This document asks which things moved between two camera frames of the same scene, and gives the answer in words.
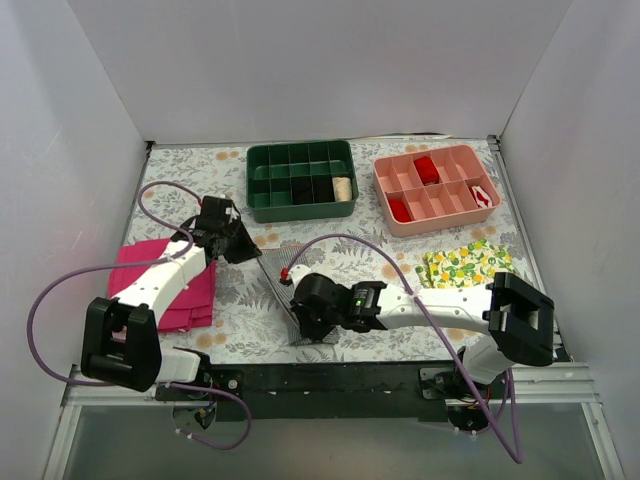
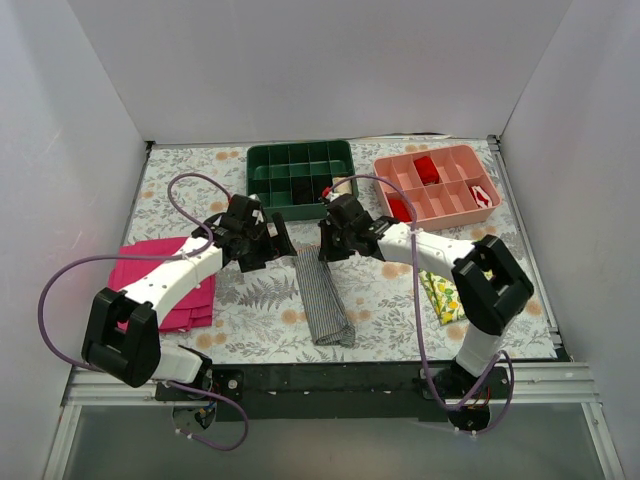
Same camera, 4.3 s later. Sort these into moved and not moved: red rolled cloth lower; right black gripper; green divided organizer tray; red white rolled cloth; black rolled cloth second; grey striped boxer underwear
Moved: grey striped boxer underwear; right black gripper
Not moved: green divided organizer tray; black rolled cloth second; red white rolled cloth; red rolled cloth lower
